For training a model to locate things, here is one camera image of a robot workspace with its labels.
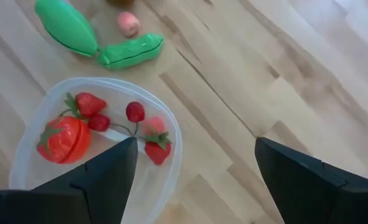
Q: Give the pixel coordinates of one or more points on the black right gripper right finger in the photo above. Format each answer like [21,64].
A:
[311,193]

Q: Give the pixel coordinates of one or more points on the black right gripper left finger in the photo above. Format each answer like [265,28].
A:
[87,196]

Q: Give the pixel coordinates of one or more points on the red tomato toy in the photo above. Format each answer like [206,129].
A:
[62,141]

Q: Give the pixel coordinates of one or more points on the red strawberry toy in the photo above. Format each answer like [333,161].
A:
[89,104]
[157,152]

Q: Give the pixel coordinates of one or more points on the green cucumber toy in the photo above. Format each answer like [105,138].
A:
[129,53]

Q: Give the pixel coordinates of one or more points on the green corn husk toy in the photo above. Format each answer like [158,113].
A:
[67,26]

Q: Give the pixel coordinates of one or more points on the pink peach toy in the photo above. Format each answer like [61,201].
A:
[153,125]
[128,24]

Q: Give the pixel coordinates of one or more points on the brown kiwi toy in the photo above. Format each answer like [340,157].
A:
[120,2]

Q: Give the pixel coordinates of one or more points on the clear plastic tupperware container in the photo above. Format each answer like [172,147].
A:
[31,168]

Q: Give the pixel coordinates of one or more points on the red cherry pair toy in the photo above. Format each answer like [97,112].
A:
[135,112]

